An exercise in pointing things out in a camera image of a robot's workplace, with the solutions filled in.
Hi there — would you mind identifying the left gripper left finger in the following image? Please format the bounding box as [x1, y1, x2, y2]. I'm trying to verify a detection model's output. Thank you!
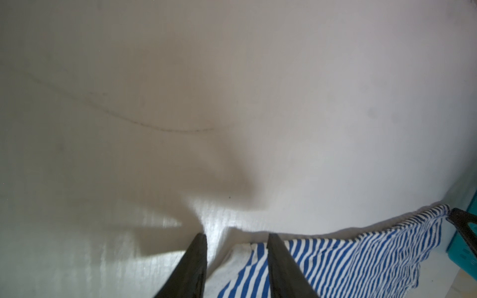
[155, 233, 207, 298]

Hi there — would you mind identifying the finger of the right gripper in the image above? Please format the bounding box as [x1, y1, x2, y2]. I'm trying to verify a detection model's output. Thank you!
[447, 208, 477, 257]

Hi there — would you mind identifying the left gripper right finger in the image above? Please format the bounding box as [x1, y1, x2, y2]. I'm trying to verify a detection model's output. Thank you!
[267, 233, 319, 298]

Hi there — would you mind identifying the teal plastic basket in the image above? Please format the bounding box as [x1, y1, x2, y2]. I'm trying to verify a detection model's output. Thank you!
[447, 193, 477, 280]

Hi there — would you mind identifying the navy striped tank top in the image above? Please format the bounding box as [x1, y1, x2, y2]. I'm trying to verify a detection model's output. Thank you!
[204, 204, 450, 298]

